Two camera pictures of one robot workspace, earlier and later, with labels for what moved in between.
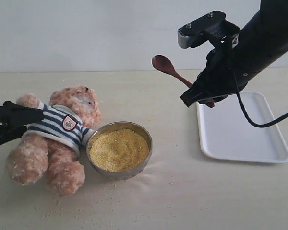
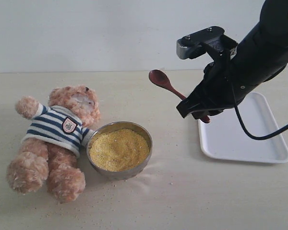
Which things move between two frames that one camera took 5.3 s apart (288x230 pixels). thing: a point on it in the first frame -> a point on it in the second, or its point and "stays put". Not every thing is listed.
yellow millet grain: x=119 y=150 stays put
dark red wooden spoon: x=164 y=64 -> x=160 y=78
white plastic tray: x=226 y=133 stays put
